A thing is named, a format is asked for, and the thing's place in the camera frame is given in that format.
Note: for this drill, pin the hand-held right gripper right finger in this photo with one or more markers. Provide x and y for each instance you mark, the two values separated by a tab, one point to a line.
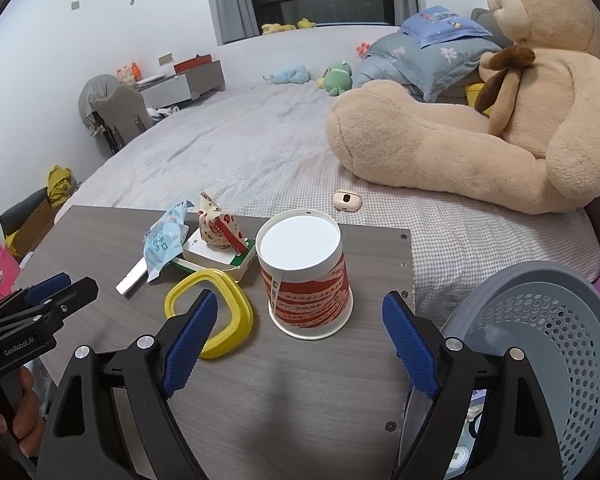
410	345

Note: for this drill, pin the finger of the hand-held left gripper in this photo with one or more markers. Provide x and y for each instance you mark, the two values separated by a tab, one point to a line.
50	282
80	292

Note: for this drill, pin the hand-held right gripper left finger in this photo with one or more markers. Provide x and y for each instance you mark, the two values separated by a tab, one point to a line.
190	345

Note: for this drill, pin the yellow square lid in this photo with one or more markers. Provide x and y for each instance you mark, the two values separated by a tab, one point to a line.
242	315

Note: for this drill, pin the green and white carton box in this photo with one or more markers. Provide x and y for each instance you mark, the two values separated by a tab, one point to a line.
240	267

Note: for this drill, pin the light blue snack packet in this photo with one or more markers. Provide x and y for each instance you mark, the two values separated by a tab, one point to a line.
165	240

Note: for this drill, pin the red and white paper cup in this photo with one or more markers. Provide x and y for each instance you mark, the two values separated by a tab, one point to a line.
305	285

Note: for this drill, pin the bear print paper wrapper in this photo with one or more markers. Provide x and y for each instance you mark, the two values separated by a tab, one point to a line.
215	225

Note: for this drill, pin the grey perforated plastic basket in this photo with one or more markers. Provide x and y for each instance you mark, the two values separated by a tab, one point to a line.
555	335

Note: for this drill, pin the person's left hand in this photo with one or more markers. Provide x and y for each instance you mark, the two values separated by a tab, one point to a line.
30	410

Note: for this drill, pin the pink plastic stool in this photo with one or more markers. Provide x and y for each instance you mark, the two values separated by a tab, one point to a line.
2	267

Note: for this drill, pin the yellow cloth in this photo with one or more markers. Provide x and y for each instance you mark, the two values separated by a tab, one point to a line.
61	185

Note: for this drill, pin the beige earbud case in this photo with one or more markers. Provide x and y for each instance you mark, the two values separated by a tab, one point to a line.
347	201

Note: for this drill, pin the grey chair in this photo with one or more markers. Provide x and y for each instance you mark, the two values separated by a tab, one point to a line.
125	110

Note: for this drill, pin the grey garment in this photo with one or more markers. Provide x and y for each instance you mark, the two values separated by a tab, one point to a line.
92	95

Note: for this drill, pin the white and dark clothes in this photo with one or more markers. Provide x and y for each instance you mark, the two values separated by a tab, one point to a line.
164	112

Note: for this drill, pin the bed with grey sheet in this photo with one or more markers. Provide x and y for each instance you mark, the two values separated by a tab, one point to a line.
255	150

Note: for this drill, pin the orange packet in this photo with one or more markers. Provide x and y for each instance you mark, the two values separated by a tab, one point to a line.
129	74

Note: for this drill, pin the white papers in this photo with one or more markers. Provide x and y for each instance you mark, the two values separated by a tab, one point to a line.
151	80

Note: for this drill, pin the grey and white cabinet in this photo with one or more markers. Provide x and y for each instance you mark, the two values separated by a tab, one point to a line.
205	80

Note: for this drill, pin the red box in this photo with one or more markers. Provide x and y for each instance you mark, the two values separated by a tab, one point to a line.
193	64

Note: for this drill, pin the yellow plastic toy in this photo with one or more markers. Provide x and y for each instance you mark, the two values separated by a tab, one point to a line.
475	92

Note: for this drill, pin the large beige teddy bear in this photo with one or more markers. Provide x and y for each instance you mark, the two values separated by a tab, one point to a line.
555	110

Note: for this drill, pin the green frog plush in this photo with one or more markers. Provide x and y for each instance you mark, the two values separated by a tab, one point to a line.
336	76

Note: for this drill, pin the blue grey pillows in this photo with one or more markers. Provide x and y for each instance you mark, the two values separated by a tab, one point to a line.
405	65

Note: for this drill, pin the light blue elephant plush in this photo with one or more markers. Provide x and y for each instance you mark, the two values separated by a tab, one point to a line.
290	74

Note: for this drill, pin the pink flower toy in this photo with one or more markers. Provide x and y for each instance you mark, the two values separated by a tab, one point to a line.
363	48

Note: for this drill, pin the blue printed pillow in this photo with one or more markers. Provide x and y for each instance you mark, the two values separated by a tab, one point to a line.
440	25

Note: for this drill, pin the yellow plush toy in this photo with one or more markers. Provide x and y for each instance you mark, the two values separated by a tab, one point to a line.
305	23
278	29

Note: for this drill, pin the wall socket plate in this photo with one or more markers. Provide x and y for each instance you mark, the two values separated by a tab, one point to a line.
165	58

